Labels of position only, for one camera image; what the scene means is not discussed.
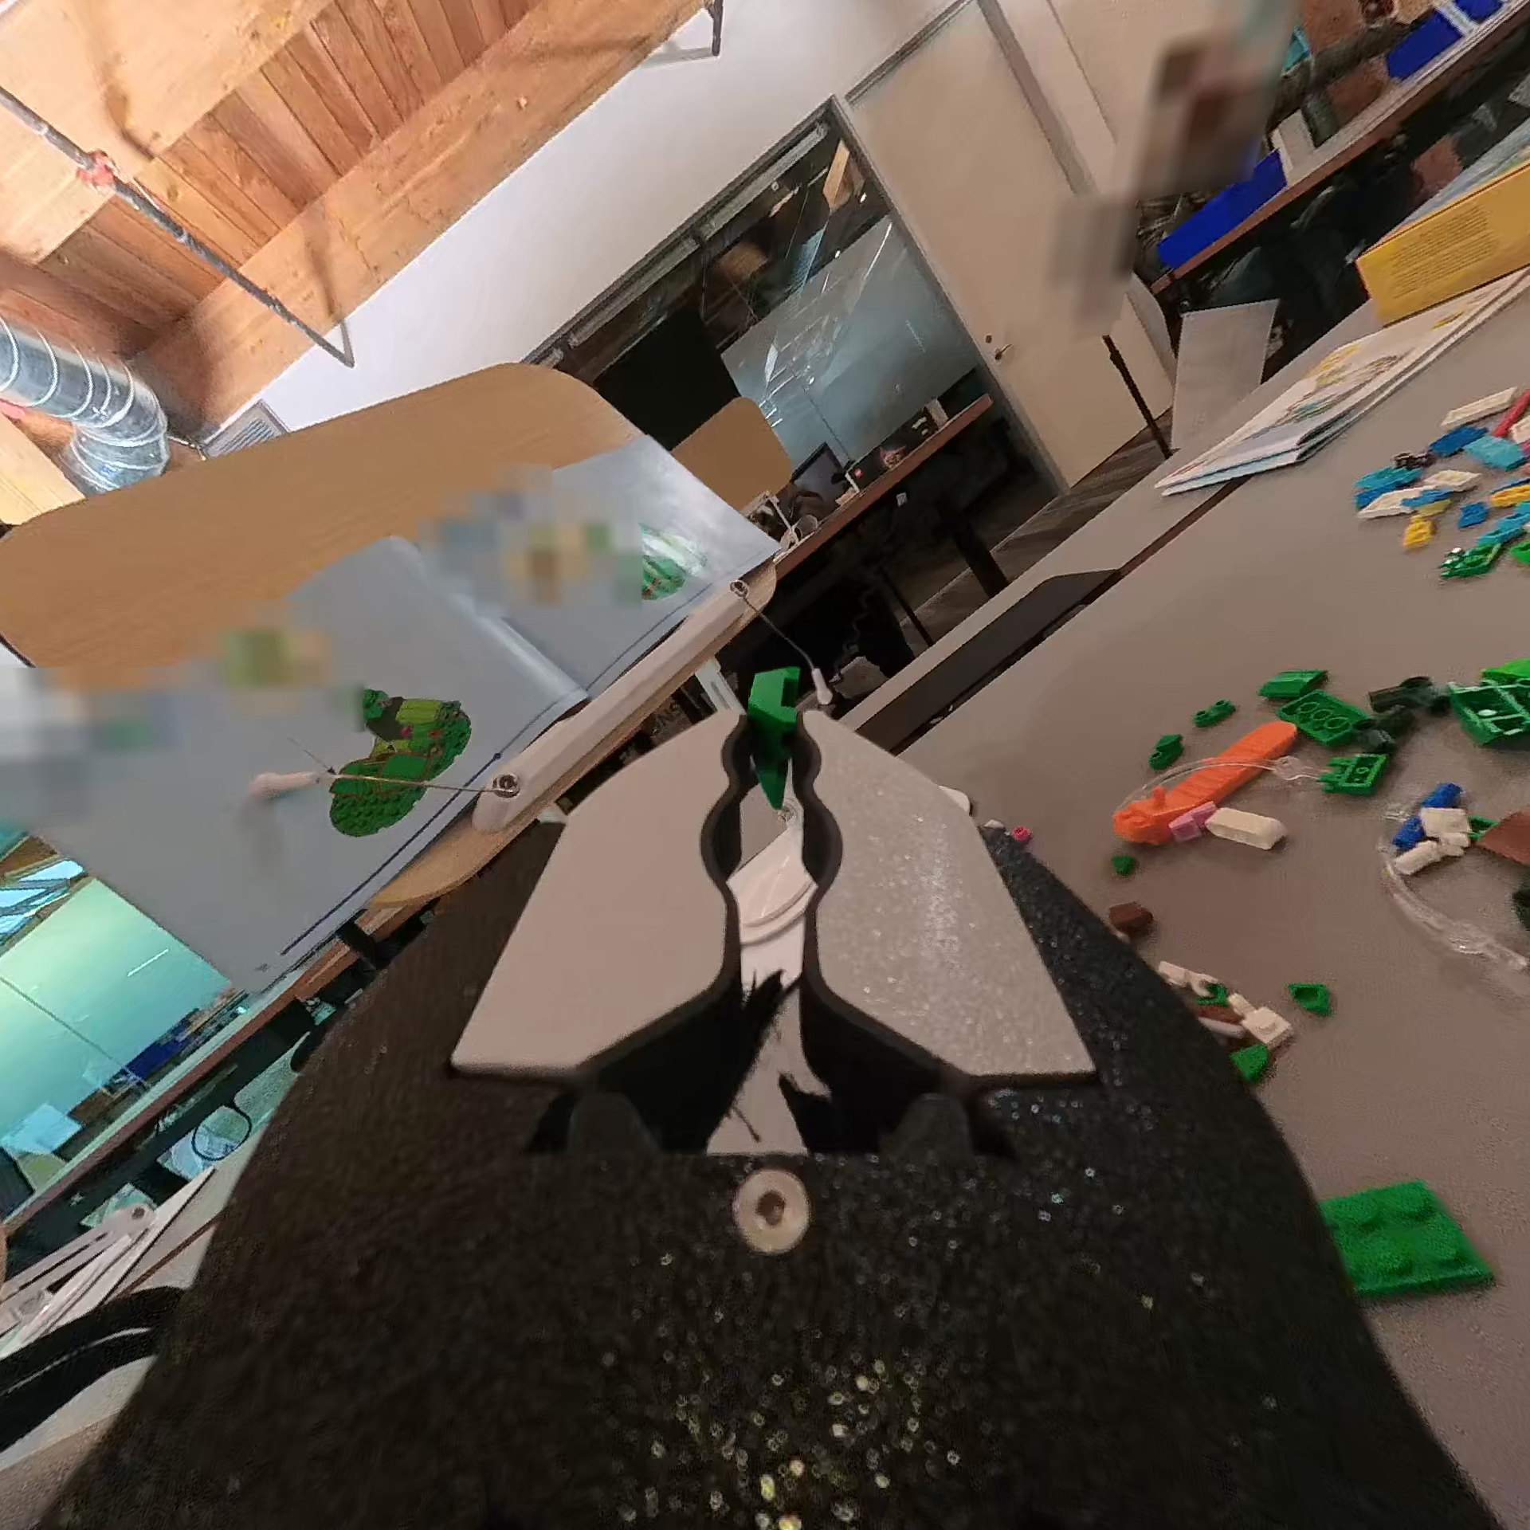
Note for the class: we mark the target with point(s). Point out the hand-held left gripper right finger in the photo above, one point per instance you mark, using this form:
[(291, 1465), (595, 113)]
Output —
[(944, 921)]

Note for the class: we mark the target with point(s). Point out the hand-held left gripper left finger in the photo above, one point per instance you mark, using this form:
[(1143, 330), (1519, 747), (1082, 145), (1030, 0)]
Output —
[(586, 921)]

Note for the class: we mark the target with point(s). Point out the green curved slope lego piece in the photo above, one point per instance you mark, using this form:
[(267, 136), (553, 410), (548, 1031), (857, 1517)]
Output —
[(773, 706)]

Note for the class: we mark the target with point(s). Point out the open lego instruction booklet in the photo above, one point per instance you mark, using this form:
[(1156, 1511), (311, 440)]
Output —
[(477, 670)]

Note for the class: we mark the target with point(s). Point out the white lego beam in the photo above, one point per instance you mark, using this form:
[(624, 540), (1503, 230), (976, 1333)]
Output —
[(1247, 827)]

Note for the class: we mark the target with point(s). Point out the green lego plate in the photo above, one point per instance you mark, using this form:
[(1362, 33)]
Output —
[(1406, 1239)]

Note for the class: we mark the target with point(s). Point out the pile of colourful lego pieces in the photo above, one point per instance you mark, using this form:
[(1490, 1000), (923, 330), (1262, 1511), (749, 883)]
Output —
[(1494, 453)]

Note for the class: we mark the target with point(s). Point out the yellow lego box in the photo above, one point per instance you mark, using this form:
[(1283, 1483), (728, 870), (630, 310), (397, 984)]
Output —
[(1451, 252)]

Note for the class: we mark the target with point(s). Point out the orange brick separator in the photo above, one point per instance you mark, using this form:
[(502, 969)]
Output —
[(1207, 783)]

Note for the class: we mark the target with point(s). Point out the scattered green and brown bricks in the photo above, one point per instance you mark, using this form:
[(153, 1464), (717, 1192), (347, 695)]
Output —
[(1320, 717)]

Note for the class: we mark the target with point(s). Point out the long wooden desk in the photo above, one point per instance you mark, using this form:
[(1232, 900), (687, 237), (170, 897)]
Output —
[(919, 433)]

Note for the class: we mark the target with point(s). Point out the transparent curved plastic piece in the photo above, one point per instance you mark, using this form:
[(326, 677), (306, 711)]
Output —
[(1435, 926)]

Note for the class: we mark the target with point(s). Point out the wooden book stand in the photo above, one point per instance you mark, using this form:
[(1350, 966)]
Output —
[(239, 514)]

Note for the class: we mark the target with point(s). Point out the glass partition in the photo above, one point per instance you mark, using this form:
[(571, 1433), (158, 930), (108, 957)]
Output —
[(837, 323)]

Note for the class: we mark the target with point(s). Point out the white paper sheet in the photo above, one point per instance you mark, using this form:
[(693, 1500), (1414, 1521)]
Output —
[(1218, 360)]

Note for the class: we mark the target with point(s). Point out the stacked closed instruction booklets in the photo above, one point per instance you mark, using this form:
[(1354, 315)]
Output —
[(1315, 407)]

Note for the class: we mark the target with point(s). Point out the white door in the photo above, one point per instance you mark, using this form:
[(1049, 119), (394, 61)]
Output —
[(957, 178)]

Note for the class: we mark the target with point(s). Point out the blue storage bin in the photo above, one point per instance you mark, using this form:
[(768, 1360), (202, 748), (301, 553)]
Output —
[(1218, 210), (1435, 30)]

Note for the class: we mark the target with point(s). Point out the black ceiling pipe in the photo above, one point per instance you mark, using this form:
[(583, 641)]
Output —
[(179, 228)]

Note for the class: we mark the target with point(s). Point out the wall air vent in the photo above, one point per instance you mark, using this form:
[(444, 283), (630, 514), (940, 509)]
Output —
[(249, 432)]

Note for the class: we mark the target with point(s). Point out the white metal frame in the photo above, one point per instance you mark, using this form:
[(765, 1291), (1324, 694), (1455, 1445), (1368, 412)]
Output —
[(82, 1269)]

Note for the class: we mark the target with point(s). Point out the silver ventilation duct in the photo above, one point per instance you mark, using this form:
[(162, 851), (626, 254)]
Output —
[(72, 395)]

